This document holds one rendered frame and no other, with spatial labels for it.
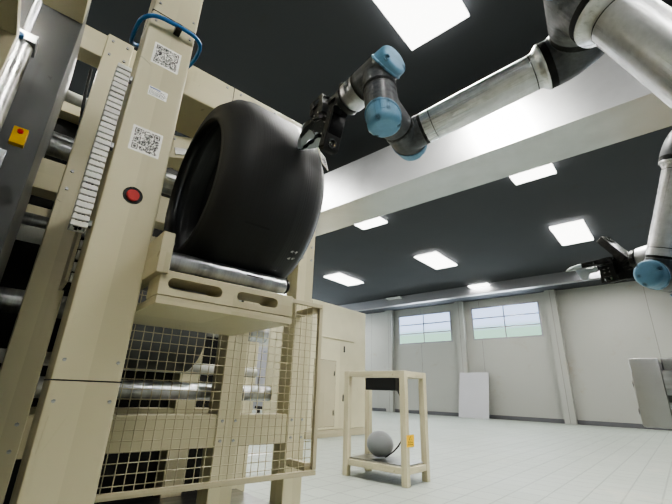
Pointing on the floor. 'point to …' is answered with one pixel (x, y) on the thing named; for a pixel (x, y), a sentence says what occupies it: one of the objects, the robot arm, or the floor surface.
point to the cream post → (106, 283)
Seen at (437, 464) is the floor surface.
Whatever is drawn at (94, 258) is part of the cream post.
